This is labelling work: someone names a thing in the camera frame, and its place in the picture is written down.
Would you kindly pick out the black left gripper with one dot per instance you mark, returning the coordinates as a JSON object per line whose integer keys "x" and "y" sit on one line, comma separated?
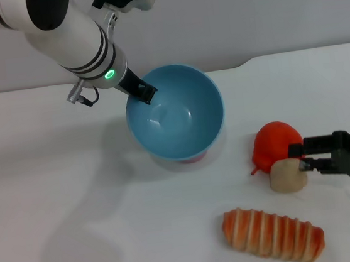
{"x": 130, "y": 82}

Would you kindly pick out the beige potato toy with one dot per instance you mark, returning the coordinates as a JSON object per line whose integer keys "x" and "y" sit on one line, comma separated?
{"x": 286, "y": 176}

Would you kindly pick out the blue bowl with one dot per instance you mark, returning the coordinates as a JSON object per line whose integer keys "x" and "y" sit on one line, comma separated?
{"x": 177, "y": 127}

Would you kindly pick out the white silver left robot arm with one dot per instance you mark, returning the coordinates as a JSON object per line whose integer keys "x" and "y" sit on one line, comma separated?
{"x": 66, "y": 36}

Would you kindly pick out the pink peach bun toy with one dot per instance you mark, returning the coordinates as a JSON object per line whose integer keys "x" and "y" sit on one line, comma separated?
{"x": 194, "y": 159}

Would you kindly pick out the orange striped bread loaf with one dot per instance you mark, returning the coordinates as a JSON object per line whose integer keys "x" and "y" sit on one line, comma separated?
{"x": 272, "y": 235}

